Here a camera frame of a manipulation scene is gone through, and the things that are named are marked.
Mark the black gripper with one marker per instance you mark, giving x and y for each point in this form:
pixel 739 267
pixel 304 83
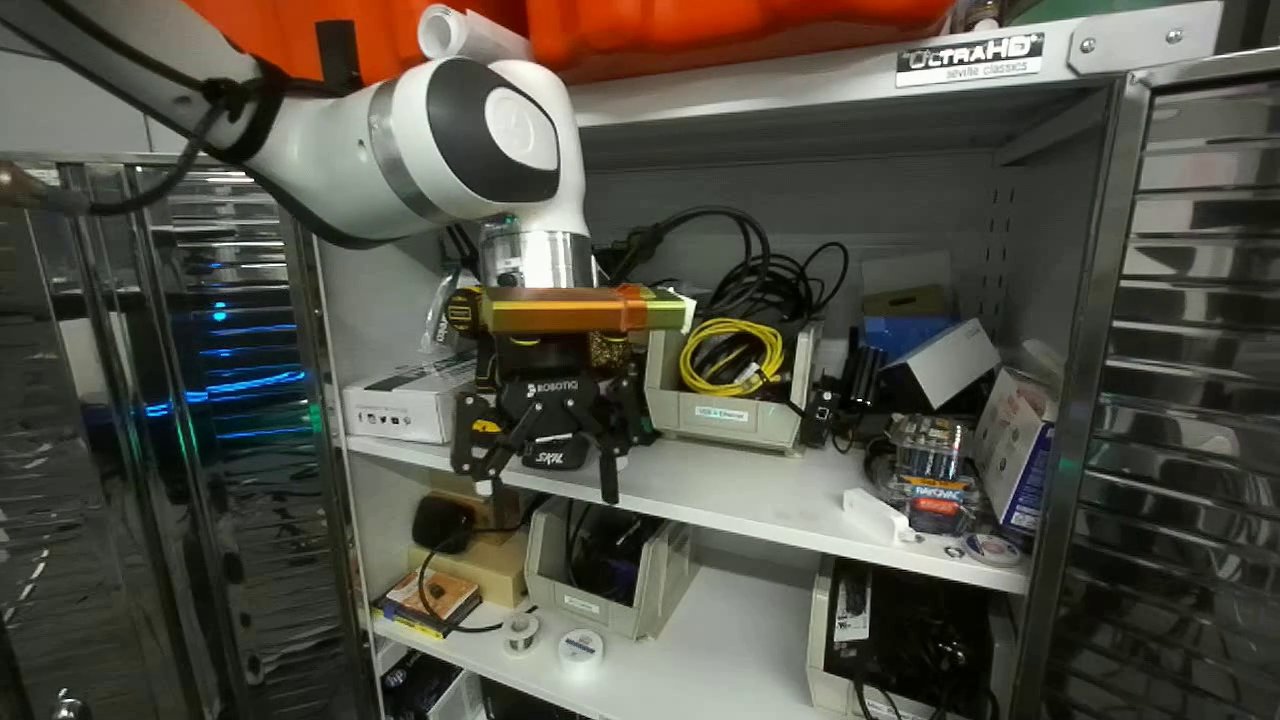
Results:
pixel 531 385

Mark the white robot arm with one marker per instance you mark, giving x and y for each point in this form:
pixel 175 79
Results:
pixel 390 163

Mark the grey storage bin upper shelf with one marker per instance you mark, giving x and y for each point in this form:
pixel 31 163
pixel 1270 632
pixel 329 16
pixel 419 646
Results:
pixel 759 421

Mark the black battery charger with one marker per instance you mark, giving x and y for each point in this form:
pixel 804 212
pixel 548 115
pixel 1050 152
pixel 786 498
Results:
pixel 558 448

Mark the white cardboard box green label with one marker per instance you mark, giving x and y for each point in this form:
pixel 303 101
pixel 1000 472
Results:
pixel 407 407

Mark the brown cardboard box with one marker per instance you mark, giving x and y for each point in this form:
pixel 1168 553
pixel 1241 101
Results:
pixel 479 536

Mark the battery pack blister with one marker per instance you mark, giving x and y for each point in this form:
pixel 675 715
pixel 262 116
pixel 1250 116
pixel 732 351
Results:
pixel 928 455

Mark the blue white box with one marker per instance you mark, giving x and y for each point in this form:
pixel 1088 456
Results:
pixel 926 363

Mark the metal shelving cabinet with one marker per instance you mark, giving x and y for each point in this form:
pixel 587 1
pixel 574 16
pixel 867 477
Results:
pixel 1112 220

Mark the orange plastic container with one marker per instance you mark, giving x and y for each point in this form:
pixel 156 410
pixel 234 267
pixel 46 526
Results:
pixel 576 36

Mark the white leaflet box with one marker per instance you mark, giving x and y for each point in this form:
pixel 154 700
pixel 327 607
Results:
pixel 1012 447

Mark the gold wrist camera bar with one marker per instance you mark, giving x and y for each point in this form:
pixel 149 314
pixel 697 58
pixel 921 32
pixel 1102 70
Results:
pixel 564 310

